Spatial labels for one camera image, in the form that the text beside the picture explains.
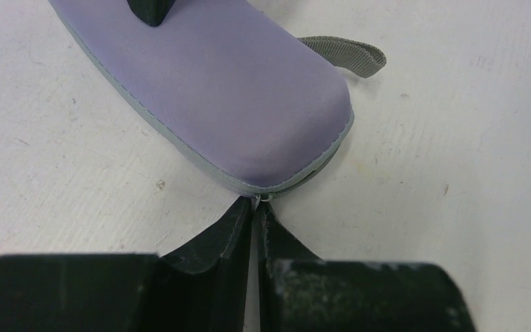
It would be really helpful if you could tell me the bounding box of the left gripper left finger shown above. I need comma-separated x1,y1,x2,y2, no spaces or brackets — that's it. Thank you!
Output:
0,197,252,331

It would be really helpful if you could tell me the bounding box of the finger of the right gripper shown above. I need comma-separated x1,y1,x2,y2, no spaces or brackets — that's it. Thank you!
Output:
127,0,176,27

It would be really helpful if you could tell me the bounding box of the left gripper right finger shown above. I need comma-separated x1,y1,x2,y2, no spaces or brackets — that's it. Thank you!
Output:
254,203,476,331

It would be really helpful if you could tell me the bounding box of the purple zippered umbrella case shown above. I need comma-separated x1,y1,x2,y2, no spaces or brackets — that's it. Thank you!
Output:
51,0,386,200

